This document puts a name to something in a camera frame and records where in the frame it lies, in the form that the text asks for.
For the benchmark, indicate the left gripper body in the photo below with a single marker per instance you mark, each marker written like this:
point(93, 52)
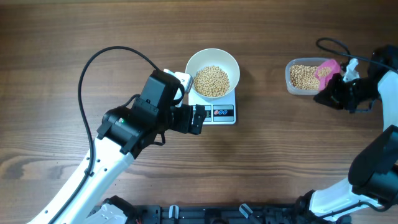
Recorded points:
point(180, 119)

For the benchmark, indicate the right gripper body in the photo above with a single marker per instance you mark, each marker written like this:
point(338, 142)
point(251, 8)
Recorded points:
point(340, 93)

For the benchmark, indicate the pink measuring scoop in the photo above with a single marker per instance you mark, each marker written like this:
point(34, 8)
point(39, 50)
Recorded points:
point(333, 64)

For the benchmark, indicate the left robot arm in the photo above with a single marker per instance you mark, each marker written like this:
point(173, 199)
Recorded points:
point(124, 132)

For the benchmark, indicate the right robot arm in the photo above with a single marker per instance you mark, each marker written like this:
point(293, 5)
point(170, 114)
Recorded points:
point(372, 177)

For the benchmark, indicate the white digital kitchen scale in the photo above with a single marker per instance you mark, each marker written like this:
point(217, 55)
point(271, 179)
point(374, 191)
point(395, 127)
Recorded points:
point(218, 111)

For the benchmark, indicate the soybeans in scoop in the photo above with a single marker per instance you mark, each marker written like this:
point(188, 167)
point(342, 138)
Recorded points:
point(324, 72)

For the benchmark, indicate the soybeans in bowl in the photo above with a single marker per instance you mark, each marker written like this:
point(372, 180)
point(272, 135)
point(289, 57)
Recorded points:
point(211, 81)

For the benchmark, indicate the white bowl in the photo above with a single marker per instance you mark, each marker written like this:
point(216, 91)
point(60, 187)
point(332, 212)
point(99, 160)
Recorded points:
point(217, 57)

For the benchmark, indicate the clear plastic container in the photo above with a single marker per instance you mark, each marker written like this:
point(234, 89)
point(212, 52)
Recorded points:
point(312, 61)

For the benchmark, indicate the yellow soybeans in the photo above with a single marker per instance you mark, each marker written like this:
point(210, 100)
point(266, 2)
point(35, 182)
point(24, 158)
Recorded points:
point(303, 77)

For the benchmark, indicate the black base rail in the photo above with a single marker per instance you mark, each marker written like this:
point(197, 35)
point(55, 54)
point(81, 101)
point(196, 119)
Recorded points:
point(112, 213)

